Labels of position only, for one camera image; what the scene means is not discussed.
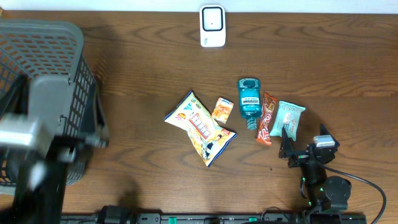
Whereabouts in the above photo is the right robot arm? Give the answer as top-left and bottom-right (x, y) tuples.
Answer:
(279, 125), (351, 223)

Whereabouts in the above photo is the white barcode scanner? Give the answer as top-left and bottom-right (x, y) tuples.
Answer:
(199, 5), (226, 47)

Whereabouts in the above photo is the pale green wipes pack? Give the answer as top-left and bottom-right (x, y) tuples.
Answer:
(270, 101), (306, 141)

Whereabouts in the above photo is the grey plastic shopping basket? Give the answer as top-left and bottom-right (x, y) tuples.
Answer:
(1, 19), (109, 194)

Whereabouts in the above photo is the red brown snack packet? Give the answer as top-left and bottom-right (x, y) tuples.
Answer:
(256, 92), (277, 146)

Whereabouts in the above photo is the teal mouthwash bottle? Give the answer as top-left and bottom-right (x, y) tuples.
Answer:
(238, 78), (262, 130)

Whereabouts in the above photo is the yellow snack bag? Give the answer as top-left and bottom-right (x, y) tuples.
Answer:
(164, 91), (237, 167)

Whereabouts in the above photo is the small orange juice carton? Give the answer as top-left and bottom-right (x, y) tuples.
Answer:
(211, 97), (234, 124)

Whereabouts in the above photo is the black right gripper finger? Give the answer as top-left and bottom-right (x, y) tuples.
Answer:
(279, 128), (293, 158)
(320, 124), (340, 147)

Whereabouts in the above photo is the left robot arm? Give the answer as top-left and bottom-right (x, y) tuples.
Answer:
(1, 136), (109, 224)

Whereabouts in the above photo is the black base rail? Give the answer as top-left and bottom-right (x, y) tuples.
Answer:
(60, 212), (368, 224)

